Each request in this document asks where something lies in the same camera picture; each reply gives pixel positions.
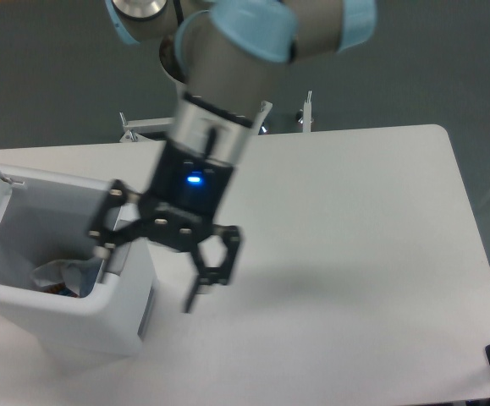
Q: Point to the clear plastic water bottle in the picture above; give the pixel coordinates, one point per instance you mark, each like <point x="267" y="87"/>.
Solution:
<point x="80" y="276"/>

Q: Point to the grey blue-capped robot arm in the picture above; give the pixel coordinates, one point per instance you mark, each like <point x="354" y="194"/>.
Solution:
<point x="228" y="55"/>

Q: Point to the colourful snack packet in bin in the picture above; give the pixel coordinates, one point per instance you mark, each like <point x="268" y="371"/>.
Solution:
<point x="60" y="289"/>

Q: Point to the white open trash can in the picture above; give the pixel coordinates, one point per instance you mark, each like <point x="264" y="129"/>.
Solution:
<point x="44" y="217"/>

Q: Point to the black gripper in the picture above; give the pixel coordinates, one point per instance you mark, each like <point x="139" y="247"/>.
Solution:
<point x="177" y="210"/>

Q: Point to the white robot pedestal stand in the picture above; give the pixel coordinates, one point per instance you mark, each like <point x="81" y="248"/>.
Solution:
<point x="199" y="122"/>

